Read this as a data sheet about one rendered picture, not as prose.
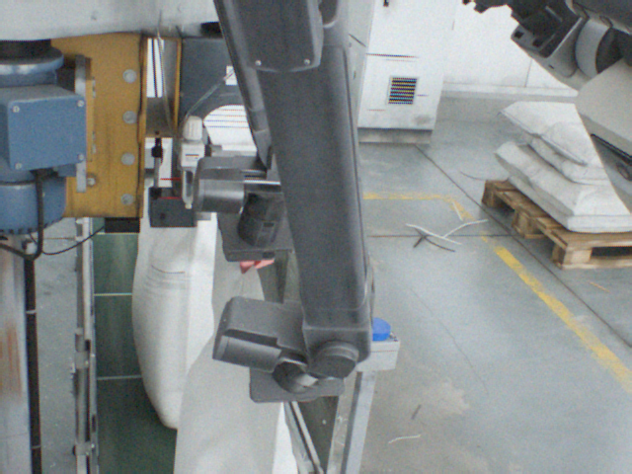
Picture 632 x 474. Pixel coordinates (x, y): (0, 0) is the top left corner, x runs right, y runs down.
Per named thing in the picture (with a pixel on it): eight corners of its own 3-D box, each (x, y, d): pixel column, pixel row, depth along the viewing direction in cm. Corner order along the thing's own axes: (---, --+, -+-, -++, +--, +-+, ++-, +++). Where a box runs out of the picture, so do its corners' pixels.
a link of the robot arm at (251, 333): (363, 359, 68) (369, 276, 73) (233, 328, 65) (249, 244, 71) (320, 413, 77) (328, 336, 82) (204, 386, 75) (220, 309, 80)
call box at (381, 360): (396, 369, 147) (401, 343, 144) (355, 372, 145) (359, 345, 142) (381, 346, 154) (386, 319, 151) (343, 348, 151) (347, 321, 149)
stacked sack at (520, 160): (635, 189, 422) (643, 164, 416) (528, 192, 400) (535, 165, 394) (587, 161, 458) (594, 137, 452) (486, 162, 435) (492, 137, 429)
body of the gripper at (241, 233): (215, 220, 113) (224, 188, 107) (283, 219, 116) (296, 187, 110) (223, 258, 109) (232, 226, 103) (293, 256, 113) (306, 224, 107)
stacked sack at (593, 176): (649, 194, 381) (658, 167, 375) (568, 190, 373) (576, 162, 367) (586, 147, 440) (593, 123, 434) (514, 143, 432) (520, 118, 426)
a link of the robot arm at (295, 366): (350, 384, 74) (359, 326, 76) (278, 367, 72) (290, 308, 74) (329, 393, 80) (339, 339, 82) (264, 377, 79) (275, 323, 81)
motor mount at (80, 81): (96, 196, 111) (96, 81, 104) (45, 196, 109) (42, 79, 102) (93, 130, 135) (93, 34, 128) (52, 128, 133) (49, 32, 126)
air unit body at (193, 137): (206, 212, 131) (212, 122, 125) (178, 212, 130) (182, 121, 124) (203, 201, 135) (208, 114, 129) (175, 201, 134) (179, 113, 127)
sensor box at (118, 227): (140, 233, 137) (140, 220, 136) (104, 234, 135) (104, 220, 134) (138, 224, 140) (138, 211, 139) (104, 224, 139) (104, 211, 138)
